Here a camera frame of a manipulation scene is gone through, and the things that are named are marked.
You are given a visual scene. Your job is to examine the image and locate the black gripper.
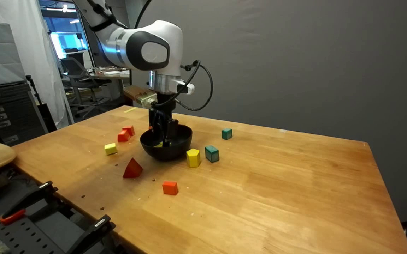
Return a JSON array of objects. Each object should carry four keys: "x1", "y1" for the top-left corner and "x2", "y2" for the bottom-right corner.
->
[{"x1": 147, "y1": 102, "x2": 177, "y2": 147}]

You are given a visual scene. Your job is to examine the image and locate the red wooden cube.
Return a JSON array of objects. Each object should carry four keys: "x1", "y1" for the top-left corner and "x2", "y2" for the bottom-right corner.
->
[
  {"x1": 116, "y1": 129, "x2": 132, "y2": 144},
  {"x1": 122, "y1": 157, "x2": 144, "y2": 180},
  {"x1": 122, "y1": 125, "x2": 137, "y2": 139},
  {"x1": 161, "y1": 181, "x2": 181, "y2": 197}
]

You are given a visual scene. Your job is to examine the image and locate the lime yellow wooden cube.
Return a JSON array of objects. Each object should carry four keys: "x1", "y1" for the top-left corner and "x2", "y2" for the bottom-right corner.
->
[{"x1": 103, "y1": 142, "x2": 119, "y2": 157}]

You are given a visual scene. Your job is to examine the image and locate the black round bowl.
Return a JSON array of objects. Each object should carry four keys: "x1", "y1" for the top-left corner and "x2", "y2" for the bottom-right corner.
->
[{"x1": 139, "y1": 123, "x2": 194, "y2": 163}]

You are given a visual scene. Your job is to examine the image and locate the white desk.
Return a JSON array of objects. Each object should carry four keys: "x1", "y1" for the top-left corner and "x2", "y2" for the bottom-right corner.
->
[{"x1": 89, "y1": 67, "x2": 132, "y2": 82}]

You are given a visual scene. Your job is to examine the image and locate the dark office chair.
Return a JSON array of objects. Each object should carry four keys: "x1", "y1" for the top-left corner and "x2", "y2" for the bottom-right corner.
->
[{"x1": 61, "y1": 56, "x2": 105, "y2": 119}]

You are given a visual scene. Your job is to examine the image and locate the black stand leg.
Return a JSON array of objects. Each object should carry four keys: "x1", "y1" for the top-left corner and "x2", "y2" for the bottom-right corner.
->
[{"x1": 26, "y1": 74, "x2": 60, "y2": 135}]

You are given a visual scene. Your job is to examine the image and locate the bright blue monitor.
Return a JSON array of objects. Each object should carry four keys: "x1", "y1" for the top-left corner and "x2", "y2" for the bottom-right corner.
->
[{"x1": 48, "y1": 17, "x2": 91, "y2": 61}]

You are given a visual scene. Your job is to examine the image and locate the grey collapsible backdrop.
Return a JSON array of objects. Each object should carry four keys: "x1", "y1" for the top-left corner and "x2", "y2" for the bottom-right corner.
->
[{"x1": 130, "y1": 0, "x2": 407, "y2": 225}]

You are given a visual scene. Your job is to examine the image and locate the black perforated breadboard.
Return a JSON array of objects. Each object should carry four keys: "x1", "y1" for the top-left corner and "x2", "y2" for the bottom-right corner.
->
[{"x1": 0, "y1": 167, "x2": 120, "y2": 254}]

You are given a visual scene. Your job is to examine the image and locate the black labelled cabinet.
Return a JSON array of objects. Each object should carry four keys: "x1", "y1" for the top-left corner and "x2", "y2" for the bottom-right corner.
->
[{"x1": 0, "y1": 81, "x2": 50, "y2": 147}]

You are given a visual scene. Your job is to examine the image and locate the white fabric curtain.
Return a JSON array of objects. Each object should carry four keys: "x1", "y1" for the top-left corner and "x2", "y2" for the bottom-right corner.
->
[{"x1": 0, "y1": 0, "x2": 75, "y2": 130}]

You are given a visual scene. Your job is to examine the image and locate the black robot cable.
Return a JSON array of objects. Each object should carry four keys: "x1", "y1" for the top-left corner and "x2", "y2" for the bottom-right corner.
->
[{"x1": 159, "y1": 60, "x2": 215, "y2": 113}]

